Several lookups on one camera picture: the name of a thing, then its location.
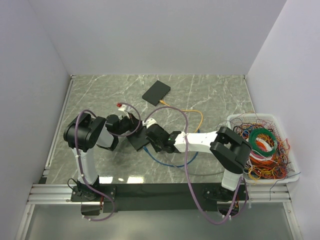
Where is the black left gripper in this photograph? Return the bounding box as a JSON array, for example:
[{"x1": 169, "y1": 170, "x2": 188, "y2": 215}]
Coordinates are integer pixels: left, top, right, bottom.
[{"x1": 115, "y1": 112, "x2": 144, "y2": 137}]

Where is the grey ethernet cable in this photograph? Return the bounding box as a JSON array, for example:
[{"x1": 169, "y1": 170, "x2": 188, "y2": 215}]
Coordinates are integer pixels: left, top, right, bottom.
[{"x1": 162, "y1": 157, "x2": 226, "y2": 176}]

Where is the blue ethernet cable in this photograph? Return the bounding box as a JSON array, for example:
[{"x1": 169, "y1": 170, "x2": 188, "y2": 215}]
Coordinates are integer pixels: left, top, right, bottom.
[{"x1": 143, "y1": 147, "x2": 200, "y2": 168}]

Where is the yellow ethernet cable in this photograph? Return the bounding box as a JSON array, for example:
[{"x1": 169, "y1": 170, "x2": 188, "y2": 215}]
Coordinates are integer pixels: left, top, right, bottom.
[{"x1": 159, "y1": 99, "x2": 203, "y2": 132}]

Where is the black network switch box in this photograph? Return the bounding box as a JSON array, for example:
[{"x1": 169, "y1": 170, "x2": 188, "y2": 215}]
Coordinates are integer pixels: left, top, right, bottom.
[{"x1": 142, "y1": 80, "x2": 171, "y2": 106}]

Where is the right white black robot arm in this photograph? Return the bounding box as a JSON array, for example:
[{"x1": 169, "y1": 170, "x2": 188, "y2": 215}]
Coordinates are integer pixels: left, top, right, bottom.
[{"x1": 145, "y1": 123, "x2": 253, "y2": 200}]

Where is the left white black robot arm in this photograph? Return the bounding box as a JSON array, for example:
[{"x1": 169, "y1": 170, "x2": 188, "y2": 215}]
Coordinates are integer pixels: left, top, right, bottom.
[{"x1": 63, "y1": 112, "x2": 142, "y2": 201}]

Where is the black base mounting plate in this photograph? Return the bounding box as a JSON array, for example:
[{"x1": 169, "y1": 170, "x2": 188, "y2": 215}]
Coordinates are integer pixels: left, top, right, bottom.
[{"x1": 70, "y1": 183, "x2": 234, "y2": 216}]

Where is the white plastic basket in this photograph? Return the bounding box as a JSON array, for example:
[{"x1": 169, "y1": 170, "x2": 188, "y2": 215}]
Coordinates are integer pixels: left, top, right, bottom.
[{"x1": 226, "y1": 113, "x2": 300, "y2": 185}]

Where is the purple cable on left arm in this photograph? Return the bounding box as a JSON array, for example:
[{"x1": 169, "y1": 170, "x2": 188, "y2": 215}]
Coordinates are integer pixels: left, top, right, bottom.
[{"x1": 76, "y1": 102, "x2": 142, "y2": 222}]

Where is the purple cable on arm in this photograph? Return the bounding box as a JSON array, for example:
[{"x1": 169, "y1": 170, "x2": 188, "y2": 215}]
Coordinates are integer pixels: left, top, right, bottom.
[
  {"x1": 76, "y1": 102, "x2": 142, "y2": 222},
  {"x1": 144, "y1": 106, "x2": 250, "y2": 225}
]

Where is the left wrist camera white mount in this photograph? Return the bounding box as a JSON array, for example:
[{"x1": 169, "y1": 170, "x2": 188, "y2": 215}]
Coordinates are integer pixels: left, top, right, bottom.
[{"x1": 116, "y1": 102, "x2": 132, "y2": 118}]

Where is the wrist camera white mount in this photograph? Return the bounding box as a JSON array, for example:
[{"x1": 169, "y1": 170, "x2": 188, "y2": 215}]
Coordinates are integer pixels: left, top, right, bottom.
[
  {"x1": 116, "y1": 102, "x2": 132, "y2": 118},
  {"x1": 142, "y1": 118, "x2": 157, "y2": 128}
]

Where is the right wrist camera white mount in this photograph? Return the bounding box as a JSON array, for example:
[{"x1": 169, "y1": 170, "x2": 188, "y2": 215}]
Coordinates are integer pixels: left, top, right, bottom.
[{"x1": 142, "y1": 118, "x2": 157, "y2": 128}]

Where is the aluminium rail on table edge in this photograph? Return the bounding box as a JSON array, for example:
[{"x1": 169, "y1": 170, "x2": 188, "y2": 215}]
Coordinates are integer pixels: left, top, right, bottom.
[{"x1": 42, "y1": 74, "x2": 75, "y2": 178}]

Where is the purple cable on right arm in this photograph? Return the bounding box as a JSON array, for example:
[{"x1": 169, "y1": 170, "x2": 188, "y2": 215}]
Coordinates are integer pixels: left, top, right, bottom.
[{"x1": 144, "y1": 106, "x2": 250, "y2": 225}]

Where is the tangle of coloured wires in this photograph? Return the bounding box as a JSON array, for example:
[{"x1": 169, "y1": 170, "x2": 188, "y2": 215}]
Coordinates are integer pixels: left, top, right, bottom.
[{"x1": 216, "y1": 111, "x2": 302, "y2": 202}]

